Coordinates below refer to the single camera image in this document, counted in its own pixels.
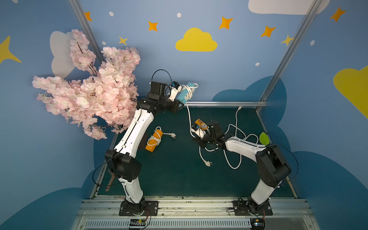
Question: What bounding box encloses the teal power strip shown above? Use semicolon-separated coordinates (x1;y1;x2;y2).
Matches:
176;82;198;104

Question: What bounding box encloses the white cord of teal strip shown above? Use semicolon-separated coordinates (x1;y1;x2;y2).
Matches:
181;82;213;167

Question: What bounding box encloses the orange power strip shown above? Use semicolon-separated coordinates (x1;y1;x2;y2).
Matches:
195;119;208;130
145;126;163;152

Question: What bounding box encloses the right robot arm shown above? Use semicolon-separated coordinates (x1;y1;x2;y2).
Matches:
190;119;292;207

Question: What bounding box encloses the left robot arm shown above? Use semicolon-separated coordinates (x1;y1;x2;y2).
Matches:
105;81;182;204

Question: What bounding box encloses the green toy shovel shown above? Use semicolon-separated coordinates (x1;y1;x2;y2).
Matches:
259;132;270;146

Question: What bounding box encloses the pink cherry blossom tree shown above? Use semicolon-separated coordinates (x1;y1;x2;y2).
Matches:
32;29;140;140

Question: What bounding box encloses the right controller board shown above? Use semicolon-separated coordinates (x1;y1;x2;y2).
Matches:
250;218;265;230

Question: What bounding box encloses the controller board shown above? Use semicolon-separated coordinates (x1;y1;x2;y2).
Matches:
128;219;147;229
250;218;265;230

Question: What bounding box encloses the brown toy spatula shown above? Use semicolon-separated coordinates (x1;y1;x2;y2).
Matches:
105;173;115;192

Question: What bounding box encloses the left controller board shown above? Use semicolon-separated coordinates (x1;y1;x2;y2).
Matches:
128;219;147;229

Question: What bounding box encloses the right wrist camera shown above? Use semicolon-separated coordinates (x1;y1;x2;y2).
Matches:
195;128;206;139

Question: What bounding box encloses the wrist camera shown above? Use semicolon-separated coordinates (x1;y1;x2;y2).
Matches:
169;81;182;102
195;128;206;139

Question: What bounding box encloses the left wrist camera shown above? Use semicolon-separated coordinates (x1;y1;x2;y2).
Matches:
169;81;182;102

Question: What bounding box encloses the white cord of far strip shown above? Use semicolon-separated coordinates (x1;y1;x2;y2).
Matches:
222;106;262;170

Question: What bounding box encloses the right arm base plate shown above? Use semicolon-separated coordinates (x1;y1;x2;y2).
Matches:
232;200;273;217

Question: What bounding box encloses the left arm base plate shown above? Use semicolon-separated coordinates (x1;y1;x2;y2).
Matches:
119;199;159;216

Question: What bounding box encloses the aluminium front rail frame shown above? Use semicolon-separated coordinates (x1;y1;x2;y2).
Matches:
72;196;320;230

